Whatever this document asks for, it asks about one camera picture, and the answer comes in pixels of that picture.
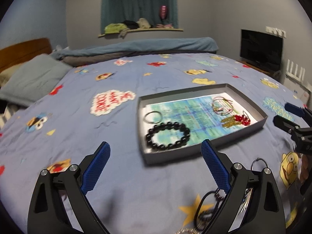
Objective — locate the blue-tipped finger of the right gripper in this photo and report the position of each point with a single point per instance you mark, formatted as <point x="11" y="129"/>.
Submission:
<point x="293" y="109"/>

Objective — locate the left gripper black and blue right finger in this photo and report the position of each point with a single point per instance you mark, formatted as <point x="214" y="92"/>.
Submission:
<point x="264" y="213"/>

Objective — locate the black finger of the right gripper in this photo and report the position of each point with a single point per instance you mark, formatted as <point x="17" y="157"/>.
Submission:
<point x="284" y="124"/>

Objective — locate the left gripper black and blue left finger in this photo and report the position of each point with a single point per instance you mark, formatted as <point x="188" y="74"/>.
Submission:
<point x="47" y="212"/>

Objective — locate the pearl strand hair clip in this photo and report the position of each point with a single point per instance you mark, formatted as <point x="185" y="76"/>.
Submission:
<point x="246" y="199"/>

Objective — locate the red bead gold tassel earring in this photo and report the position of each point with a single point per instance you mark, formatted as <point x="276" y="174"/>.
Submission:
<point x="236" y="120"/>

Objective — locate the person's right hand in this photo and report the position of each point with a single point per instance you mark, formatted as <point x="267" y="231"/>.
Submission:
<point x="305" y="167"/>

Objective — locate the white wifi router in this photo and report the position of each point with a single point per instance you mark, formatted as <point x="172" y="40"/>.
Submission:
<point x="295" y="76"/>

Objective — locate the black flat screen monitor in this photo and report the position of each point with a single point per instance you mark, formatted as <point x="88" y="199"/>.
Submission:
<point x="263" y="49"/>

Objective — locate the blue-green printed paper liner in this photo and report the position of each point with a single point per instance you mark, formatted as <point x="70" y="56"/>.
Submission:
<point x="202" y="115"/>

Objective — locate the grey shallow cardboard tray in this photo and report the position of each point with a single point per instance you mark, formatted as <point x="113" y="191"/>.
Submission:
<point x="152" y="156"/>

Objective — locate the cartoon print blue bedsheet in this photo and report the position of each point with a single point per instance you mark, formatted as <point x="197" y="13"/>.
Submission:
<point x="98" y="103"/>

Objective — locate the grey-blue pillow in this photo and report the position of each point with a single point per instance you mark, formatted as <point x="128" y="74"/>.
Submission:
<point x="34" y="80"/>

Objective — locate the thin dark metal bangle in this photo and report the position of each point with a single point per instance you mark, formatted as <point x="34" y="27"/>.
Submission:
<point x="153" y="117"/>

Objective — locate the olive yellow pillow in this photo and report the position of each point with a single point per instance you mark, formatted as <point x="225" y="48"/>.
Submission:
<point x="6" y="74"/>

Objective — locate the rolled blue and grey duvet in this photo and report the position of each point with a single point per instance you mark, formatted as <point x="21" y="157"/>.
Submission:
<point x="135" y="48"/>

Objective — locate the wooden headboard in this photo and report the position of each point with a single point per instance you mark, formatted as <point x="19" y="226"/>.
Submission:
<point x="23" y="52"/>

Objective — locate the pink metallic balloon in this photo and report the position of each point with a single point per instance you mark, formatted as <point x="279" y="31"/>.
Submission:
<point x="163" y="12"/>

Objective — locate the pile of clothes on sill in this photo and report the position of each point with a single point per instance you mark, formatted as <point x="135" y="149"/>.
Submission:
<point x="121" y="29"/>

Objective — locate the teal window curtain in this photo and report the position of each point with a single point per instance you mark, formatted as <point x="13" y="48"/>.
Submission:
<point x="117" y="11"/>

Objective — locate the white wall socket strip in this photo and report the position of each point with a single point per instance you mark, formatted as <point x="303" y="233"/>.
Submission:
<point x="276" y="31"/>

